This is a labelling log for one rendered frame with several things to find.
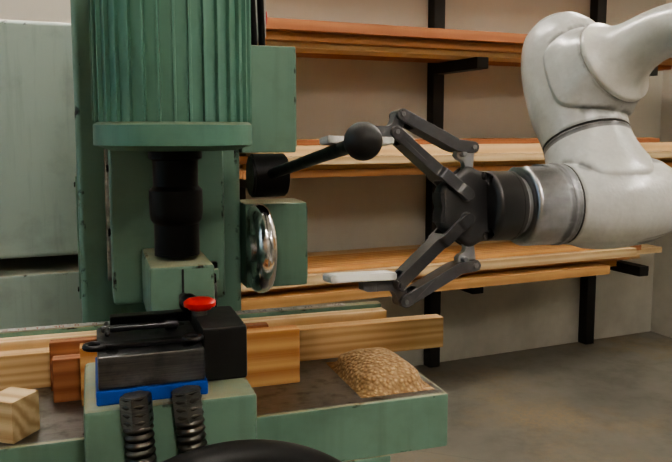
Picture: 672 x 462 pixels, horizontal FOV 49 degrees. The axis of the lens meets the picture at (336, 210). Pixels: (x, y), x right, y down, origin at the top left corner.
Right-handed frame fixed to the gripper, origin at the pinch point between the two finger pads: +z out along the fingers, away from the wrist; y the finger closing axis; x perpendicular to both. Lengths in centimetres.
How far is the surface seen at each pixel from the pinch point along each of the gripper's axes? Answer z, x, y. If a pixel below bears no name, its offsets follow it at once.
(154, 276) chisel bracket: 17.0, -11.6, -6.9
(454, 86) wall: -147, -259, 54
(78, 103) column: 24.7, -32.8, 14.2
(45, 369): 28.5, -16.4, -17.0
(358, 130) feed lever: 0.9, 9.5, 7.1
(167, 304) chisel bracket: 15.7, -11.9, -10.1
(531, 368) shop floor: -181, -247, -87
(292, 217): -3.6, -31.3, -1.6
